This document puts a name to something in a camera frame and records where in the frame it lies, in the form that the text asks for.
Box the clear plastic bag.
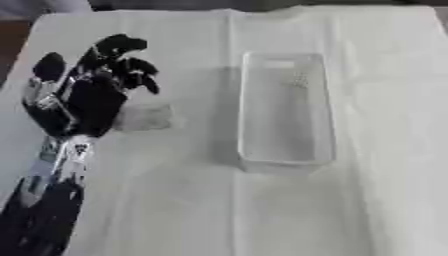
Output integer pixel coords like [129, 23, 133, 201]
[112, 102, 184, 133]

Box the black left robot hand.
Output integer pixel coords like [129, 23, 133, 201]
[21, 33, 161, 138]

